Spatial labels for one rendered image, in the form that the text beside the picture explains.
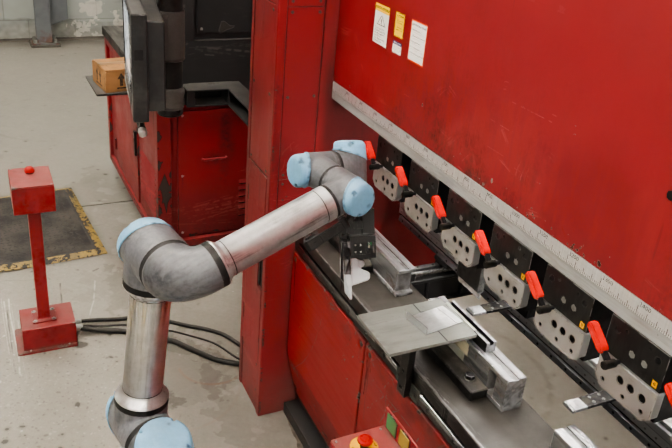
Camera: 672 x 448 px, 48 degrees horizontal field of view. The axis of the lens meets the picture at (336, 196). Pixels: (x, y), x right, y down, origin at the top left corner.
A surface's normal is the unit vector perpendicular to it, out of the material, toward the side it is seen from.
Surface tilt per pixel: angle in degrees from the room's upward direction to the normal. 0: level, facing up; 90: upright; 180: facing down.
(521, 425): 0
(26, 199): 90
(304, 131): 90
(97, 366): 0
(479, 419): 0
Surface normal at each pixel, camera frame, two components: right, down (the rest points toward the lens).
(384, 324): 0.08, -0.90
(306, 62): 0.42, 0.42
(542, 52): -0.90, 0.11
